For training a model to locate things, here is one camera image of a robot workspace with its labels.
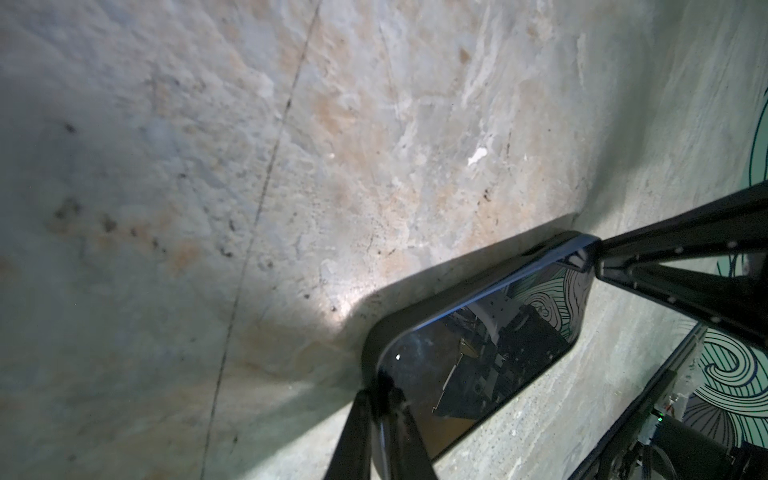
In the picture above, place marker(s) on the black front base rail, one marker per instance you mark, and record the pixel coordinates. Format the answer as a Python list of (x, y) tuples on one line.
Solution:
[(622, 435)]

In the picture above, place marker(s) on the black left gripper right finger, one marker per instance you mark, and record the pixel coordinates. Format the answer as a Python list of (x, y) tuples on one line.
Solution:
[(404, 455)]

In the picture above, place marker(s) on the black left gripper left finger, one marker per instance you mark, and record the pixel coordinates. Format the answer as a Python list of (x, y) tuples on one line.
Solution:
[(352, 456)]

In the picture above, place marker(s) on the black phone case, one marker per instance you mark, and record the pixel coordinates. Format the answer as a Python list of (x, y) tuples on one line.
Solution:
[(456, 288)]

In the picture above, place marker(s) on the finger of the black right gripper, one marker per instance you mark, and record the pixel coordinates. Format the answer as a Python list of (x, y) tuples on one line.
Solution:
[(735, 224), (733, 305)]

